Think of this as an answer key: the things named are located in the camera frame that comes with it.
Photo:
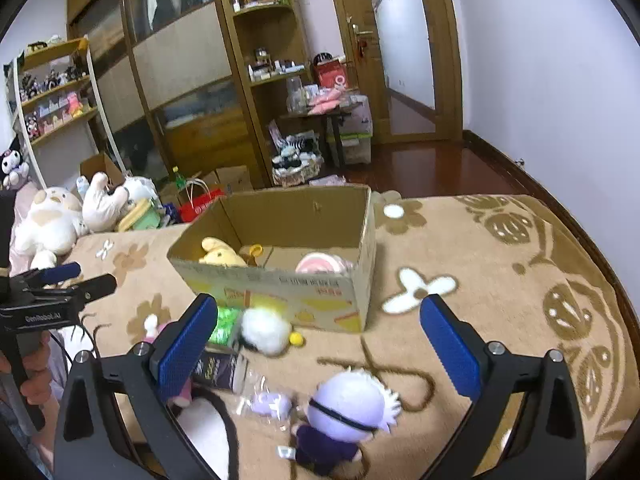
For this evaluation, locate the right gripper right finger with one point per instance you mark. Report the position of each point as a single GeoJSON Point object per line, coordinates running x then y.
{"type": "Point", "coordinates": [547, 439]}

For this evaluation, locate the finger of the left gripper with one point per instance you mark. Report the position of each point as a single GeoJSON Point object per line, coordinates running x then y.
{"type": "Point", "coordinates": [51, 276]}
{"type": "Point", "coordinates": [91, 290]}

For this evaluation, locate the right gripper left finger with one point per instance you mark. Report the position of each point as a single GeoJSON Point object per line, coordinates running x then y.
{"type": "Point", "coordinates": [115, 421]}

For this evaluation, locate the pink bear plush toy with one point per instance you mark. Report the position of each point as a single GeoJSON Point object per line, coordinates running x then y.
{"type": "Point", "coordinates": [172, 361]}

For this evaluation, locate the yellow dog plush toy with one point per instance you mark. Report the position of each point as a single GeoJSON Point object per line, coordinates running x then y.
{"type": "Point", "coordinates": [219, 253]}

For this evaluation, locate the white-haired blindfolded plush doll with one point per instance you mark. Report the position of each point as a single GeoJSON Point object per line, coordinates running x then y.
{"type": "Point", "coordinates": [347, 409]}

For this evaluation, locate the pink white round plush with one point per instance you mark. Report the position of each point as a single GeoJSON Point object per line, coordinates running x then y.
{"type": "Point", "coordinates": [320, 262]}

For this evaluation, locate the person's left hand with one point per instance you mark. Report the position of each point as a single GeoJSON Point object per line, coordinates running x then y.
{"type": "Point", "coordinates": [37, 389]}

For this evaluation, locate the large white plush toy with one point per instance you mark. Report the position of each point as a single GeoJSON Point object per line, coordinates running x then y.
{"type": "Point", "coordinates": [51, 228]}

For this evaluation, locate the white bunny plush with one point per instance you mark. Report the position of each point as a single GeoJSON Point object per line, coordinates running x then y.
{"type": "Point", "coordinates": [101, 210]}

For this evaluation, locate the green yellow plush toy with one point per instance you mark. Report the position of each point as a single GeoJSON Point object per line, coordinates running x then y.
{"type": "Point", "coordinates": [144, 216]}

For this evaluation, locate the black white kuromi plush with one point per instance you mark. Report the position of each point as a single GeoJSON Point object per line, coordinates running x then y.
{"type": "Point", "coordinates": [14, 168]}

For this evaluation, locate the black white plush ear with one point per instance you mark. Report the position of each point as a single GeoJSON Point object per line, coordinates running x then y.
{"type": "Point", "coordinates": [209, 427]}

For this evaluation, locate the open cardboard box on floor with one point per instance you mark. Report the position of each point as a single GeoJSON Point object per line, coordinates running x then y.
{"type": "Point", "coordinates": [101, 163]}

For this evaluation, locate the green bottle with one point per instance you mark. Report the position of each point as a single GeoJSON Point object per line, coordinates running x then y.
{"type": "Point", "coordinates": [180, 179]}

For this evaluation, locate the green tissue pack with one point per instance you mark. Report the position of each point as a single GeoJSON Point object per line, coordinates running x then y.
{"type": "Point", "coordinates": [227, 331]}

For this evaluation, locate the black packaged face item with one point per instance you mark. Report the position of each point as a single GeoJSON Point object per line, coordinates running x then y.
{"type": "Point", "coordinates": [221, 371]}

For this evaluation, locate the red paper shopping bag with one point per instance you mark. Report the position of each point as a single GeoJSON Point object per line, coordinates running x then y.
{"type": "Point", "coordinates": [199, 196]}

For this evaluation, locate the beige floral blanket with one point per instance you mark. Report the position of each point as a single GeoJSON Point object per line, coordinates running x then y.
{"type": "Point", "coordinates": [503, 264]}

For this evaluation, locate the white fluffy pompom toy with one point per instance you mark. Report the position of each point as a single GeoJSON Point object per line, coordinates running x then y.
{"type": "Point", "coordinates": [266, 332]}

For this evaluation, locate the wicker basket with items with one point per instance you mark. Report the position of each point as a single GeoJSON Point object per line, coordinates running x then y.
{"type": "Point", "coordinates": [296, 171]}

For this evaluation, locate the wooden wardrobe cabinet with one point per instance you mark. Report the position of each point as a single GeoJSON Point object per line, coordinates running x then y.
{"type": "Point", "coordinates": [191, 85]}

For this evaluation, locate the small black side table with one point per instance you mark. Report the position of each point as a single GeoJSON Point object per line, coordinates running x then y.
{"type": "Point", "coordinates": [329, 122]}

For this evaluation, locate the clear plastic storage bin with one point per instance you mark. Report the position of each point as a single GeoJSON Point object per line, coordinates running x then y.
{"type": "Point", "coordinates": [356, 133]}

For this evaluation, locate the red gift bag on table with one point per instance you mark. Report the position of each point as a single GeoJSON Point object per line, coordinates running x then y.
{"type": "Point", "coordinates": [331, 74]}

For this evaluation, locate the wooden door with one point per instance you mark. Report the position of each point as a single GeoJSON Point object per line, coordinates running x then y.
{"type": "Point", "coordinates": [361, 45]}

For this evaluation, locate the wooden wall shelf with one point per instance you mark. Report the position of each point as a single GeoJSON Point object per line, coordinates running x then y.
{"type": "Point", "coordinates": [51, 87]}

